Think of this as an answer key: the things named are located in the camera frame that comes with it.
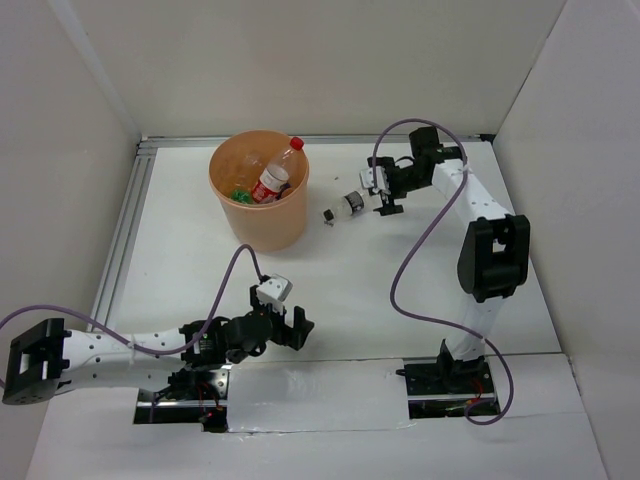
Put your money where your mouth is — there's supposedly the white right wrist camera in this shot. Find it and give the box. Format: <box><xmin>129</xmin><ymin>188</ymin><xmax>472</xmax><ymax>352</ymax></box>
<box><xmin>359</xmin><ymin>166</ymin><xmax>389</xmax><ymax>194</ymax></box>

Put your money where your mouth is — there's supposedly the aluminium frame rail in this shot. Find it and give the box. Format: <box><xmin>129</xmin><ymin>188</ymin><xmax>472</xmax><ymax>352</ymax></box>
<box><xmin>138</xmin><ymin>133</ymin><xmax>496</xmax><ymax>149</ymax></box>
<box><xmin>91</xmin><ymin>141</ymin><xmax>157</xmax><ymax>329</ymax></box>

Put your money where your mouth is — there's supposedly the clear bottle red label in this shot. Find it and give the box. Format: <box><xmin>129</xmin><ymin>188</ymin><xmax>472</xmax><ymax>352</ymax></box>
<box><xmin>251</xmin><ymin>137</ymin><xmax>304</xmax><ymax>204</ymax></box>

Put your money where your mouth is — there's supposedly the orange plastic bin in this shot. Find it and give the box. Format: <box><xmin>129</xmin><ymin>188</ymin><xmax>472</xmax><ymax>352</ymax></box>
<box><xmin>208</xmin><ymin>130</ymin><xmax>310</xmax><ymax>252</ymax></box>

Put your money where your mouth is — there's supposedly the aluminium frame rail left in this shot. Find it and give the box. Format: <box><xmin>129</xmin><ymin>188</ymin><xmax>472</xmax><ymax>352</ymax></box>
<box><xmin>91</xmin><ymin>141</ymin><xmax>157</xmax><ymax>329</ymax></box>

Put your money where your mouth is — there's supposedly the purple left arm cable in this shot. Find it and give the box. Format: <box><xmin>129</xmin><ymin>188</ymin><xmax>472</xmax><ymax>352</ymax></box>
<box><xmin>0</xmin><ymin>244</ymin><xmax>264</xmax><ymax>391</ymax></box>

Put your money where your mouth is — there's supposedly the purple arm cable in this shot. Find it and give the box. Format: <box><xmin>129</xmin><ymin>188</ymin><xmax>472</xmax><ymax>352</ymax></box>
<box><xmin>0</xmin><ymin>244</ymin><xmax>264</xmax><ymax>391</ymax></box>
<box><xmin>369</xmin><ymin>117</ymin><xmax>516</xmax><ymax>426</ymax></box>

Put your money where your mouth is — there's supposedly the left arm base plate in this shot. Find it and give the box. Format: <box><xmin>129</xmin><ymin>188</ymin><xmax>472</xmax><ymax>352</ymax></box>
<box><xmin>133</xmin><ymin>364</ymin><xmax>231</xmax><ymax>433</ymax></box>

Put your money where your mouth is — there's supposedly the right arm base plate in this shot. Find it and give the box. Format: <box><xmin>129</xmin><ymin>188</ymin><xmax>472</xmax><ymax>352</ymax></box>
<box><xmin>396</xmin><ymin>359</ymin><xmax>501</xmax><ymax>420</ymax></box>

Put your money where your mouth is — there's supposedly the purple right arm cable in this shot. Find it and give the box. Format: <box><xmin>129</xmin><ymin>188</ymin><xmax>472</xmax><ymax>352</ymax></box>
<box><xmin>369</xmin><ymin>117</ymin><xmax>516</xmax><ymax>426</ymax></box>

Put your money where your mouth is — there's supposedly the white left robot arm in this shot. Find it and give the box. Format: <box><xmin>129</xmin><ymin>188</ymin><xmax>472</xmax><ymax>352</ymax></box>
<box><xmin>2</xmin><ymin>286</ymin><xmax>314</xmax><ymax>406</ymax></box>

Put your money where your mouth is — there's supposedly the aluminium frame rail back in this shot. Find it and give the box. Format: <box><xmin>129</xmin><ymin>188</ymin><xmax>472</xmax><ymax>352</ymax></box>
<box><xmin>138</xmin><ymin>133</ymin><xmax>496</xmax><ymax>149</ymax></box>

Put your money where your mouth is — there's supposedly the dark bottle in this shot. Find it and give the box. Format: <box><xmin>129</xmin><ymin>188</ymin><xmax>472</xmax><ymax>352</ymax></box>
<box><xmin>322</xmin><ymin>190</ymin><xmax>374</xmax><ymax>224</ymax></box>

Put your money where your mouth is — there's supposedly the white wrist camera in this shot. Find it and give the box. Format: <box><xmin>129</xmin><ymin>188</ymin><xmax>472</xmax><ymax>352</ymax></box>
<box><xmin>359</xmin><ymin>166</ymin><xmax>389</xmax><ymax>194</ymax></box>
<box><xmin>256</xmin><ymin>274</ymin><xmax>293</xmax><ymax>305</ymax></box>

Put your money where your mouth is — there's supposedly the green plastic bottle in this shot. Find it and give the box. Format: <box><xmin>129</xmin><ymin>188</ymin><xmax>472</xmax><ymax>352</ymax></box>
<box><xmin>230</xmin><ymin>188</ymin><xmax>254</xmax><ymax>204</ymax></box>

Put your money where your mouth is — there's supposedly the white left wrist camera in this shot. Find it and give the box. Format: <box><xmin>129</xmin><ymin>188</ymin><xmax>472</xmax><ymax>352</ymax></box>
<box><xmin>256</xmin><ymin>274</ymin><xmax>293</xmax><ymax>305</ymax></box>

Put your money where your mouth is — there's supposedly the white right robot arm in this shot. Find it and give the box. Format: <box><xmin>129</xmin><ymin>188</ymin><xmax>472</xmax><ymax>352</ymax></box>
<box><xmin>363</xmin><ymin>121</ymin><xmax>531</xmax><ymax>392</ymax></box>

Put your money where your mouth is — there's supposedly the small blue label bottle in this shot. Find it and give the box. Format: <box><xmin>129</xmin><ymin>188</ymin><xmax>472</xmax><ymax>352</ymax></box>
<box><xmin>279</xmin><ymin>183</ymin><xmax>291</xmax><ymax>197</ymax></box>

